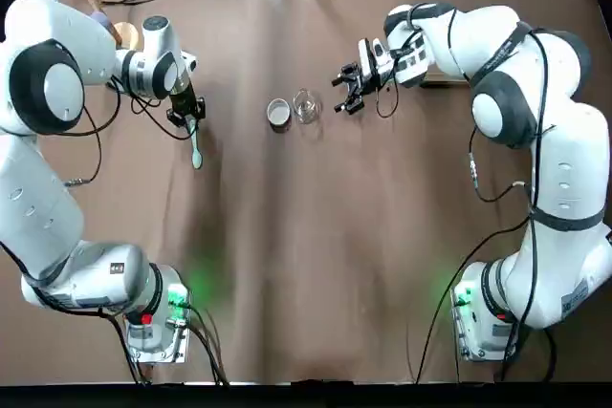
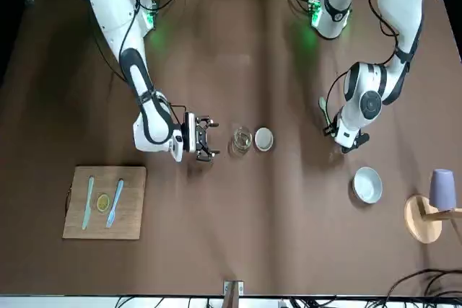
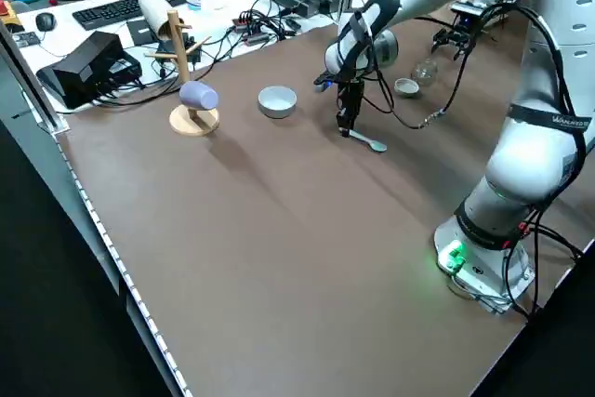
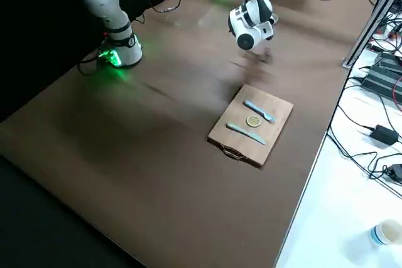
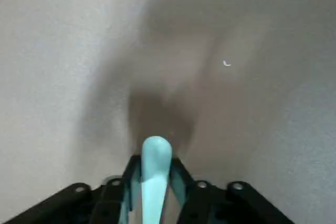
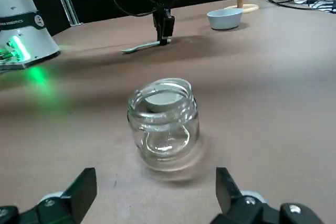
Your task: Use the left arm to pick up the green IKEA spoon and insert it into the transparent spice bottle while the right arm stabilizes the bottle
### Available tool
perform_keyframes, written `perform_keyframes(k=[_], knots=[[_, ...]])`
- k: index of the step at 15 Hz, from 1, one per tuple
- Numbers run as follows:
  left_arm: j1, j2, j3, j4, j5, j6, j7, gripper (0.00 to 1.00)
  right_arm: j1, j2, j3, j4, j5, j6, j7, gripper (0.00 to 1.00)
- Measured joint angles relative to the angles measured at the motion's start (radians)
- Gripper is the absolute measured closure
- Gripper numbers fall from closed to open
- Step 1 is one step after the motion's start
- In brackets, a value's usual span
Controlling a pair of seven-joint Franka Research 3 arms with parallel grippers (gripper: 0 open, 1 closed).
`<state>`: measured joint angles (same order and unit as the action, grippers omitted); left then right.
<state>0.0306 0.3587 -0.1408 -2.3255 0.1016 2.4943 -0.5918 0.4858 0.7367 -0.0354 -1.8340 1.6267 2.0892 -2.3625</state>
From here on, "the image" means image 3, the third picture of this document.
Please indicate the purple plastic cup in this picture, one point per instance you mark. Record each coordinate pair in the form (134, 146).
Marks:
(197, 95)

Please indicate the black keyboard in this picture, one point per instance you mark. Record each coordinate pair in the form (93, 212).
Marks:
(125, 9)

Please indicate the black flat pad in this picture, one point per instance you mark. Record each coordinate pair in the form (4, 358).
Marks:
(141, 33)

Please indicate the usb hub with plugs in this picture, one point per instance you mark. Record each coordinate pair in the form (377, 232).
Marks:
(251, 30)

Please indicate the aluminium frame bar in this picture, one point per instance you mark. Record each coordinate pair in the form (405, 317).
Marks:
(32, 85)

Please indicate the black computer mouse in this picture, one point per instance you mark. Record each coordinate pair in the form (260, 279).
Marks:
(45, 21)

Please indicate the white desk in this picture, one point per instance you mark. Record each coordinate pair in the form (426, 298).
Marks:
(223, 2)

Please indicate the grey round bowl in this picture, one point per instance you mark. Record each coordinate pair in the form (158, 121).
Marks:
(277, 101)

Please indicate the white paper roll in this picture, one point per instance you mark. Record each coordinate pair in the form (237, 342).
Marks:
(155, 13)

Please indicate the transparent glass spice bottle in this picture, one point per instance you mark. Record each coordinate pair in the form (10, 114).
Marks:
(424, 72)

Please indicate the black electronics box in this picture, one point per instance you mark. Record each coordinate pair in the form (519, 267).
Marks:
(88, 67)

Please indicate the wooden mug stand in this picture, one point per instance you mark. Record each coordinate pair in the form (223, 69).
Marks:
(193, 123)

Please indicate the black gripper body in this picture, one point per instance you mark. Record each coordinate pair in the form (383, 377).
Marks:
(351, 96)
(458, 36)

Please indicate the green plastic spoon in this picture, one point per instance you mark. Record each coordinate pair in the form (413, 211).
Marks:
(369, 142)

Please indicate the grey table edge rail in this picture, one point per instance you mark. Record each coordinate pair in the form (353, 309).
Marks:
(100, 239)

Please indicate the round grey bottle lid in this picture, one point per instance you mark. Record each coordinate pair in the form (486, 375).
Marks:
(406, 88)

